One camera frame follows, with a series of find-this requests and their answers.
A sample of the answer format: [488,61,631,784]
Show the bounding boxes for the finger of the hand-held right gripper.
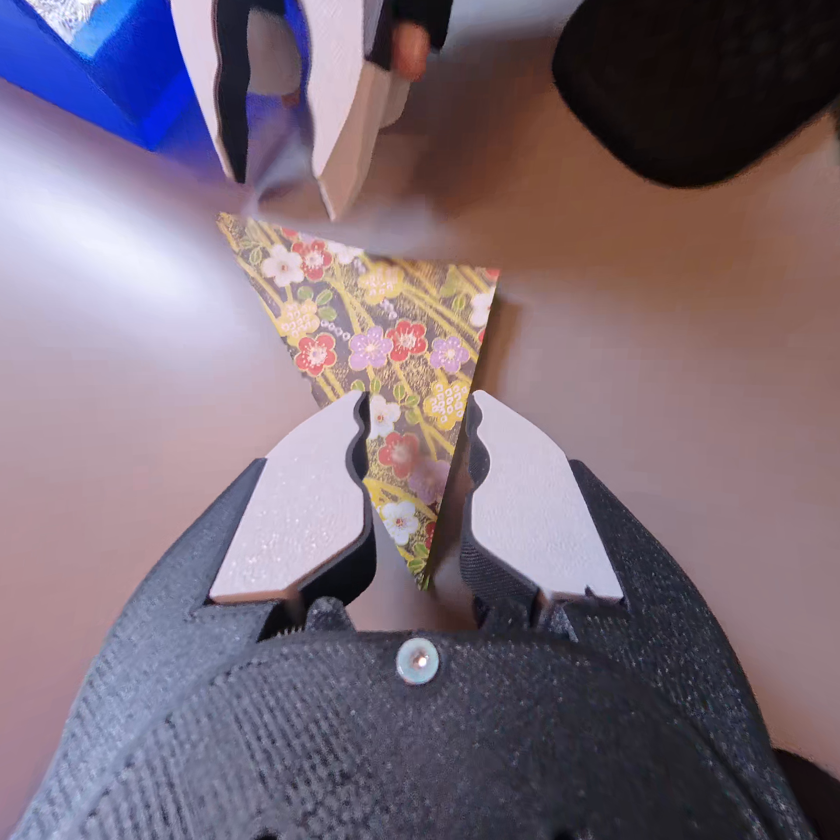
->
[297,0,413,221]
[171,0,253,186]

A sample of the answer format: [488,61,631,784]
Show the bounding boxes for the blue plastic bin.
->
[0,0,316,178]

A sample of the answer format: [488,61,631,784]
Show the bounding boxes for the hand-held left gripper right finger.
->
[462,390,626,607]

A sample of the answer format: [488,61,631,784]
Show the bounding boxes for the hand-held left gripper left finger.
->
[210,392,379,607]

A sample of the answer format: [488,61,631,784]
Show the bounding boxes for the person's right hand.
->
[390,24,433,82]

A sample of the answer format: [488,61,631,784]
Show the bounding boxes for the green backed floral paper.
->
[217,210,502,592]

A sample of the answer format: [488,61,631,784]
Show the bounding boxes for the yellow backed black patterned paper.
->
[24,0,119,40]

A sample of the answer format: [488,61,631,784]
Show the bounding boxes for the black textured pad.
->
[550,0,840,189]

